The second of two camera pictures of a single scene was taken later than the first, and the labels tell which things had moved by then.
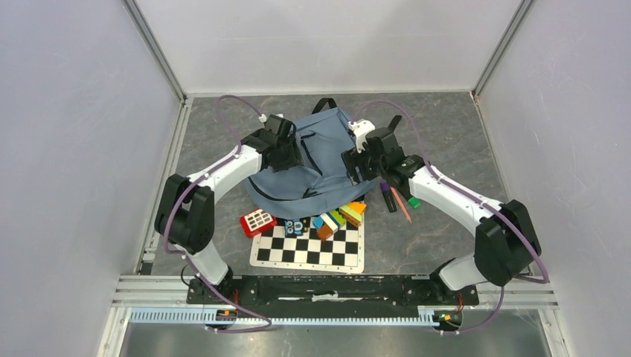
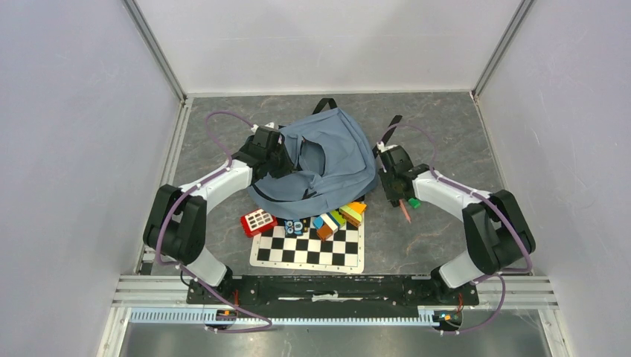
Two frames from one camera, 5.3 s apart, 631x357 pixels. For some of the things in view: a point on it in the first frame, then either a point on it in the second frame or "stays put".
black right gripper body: [370, 168] to [391, 191]
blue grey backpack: [321, 182] stays put
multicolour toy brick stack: [332, 220] stays put
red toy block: [257, 222] stays put
